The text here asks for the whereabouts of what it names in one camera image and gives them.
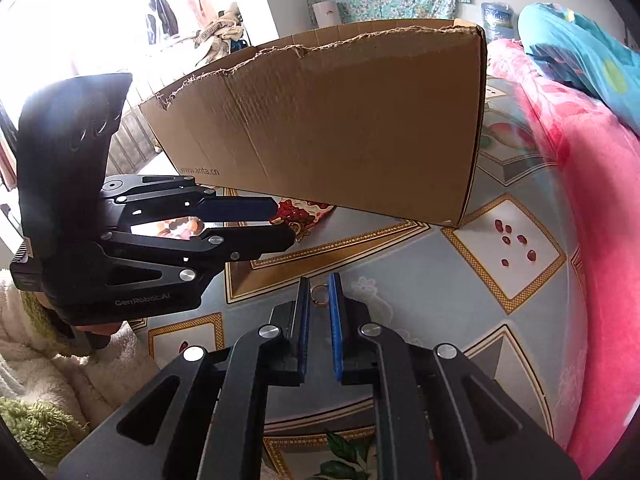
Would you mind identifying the person's left hand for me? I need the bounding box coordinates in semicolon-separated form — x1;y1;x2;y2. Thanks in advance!
75;321;125;337

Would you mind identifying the metal railing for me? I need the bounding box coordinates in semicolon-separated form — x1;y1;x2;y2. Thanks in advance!
106;42;211;177

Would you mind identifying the person's left forearm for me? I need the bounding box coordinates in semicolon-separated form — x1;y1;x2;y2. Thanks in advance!
0;269;161;466

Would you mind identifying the pink floral blanket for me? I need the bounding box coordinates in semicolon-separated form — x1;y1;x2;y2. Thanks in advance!
480;39;640;477

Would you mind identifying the red beaded ornament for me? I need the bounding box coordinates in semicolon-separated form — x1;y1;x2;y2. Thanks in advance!
270;198;332;242

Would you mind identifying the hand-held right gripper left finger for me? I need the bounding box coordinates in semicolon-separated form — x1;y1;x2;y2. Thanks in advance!
57;276;311;480

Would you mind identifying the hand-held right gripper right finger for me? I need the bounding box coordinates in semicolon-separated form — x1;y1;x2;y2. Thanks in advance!
327;273;581;480

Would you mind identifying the pile of clothes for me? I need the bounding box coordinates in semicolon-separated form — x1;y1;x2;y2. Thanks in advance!
195;2;247;64

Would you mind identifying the patterned tablecloth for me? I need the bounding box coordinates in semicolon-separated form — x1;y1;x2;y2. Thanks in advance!
145;77;588;480

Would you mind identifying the teal blanket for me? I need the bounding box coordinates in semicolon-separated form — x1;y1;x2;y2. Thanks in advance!
517;2;640;137

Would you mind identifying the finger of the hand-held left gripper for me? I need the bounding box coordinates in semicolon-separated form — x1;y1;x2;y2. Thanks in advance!
101;174;279;228
102;224;296;289

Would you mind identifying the dark hanging jacket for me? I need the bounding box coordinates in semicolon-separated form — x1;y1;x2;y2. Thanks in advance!
146;0;179;37

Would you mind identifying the brown cardboard box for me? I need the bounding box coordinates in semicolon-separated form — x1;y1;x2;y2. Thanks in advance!
139;19;488;227

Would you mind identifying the blue water jug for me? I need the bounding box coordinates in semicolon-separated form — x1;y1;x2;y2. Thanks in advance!
481;1;516;44

